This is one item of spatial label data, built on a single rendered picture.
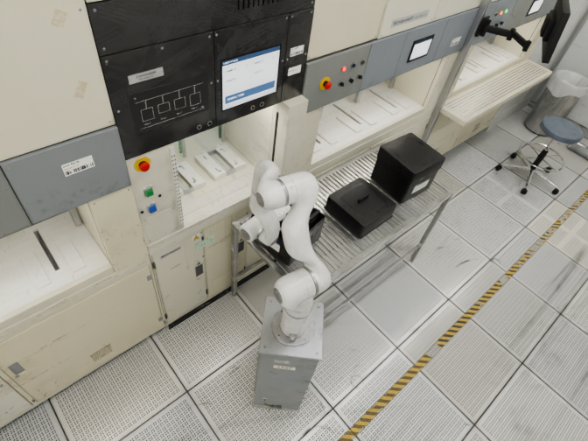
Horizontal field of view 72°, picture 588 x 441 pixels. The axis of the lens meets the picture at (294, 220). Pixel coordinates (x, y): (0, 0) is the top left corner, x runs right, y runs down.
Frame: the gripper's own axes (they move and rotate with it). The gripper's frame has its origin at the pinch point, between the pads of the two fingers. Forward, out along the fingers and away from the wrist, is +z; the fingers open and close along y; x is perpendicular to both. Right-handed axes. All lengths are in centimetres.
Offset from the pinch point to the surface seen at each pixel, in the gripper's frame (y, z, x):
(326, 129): -35, 82, -19
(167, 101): -34, -39, 53
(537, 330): 149, 116, -106
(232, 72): -29, -11, 57
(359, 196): 15, 46, -20
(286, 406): 49, -44, -100
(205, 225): -32.0, -27.1, -24.1
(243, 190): -32.7, 1.7, -18.9
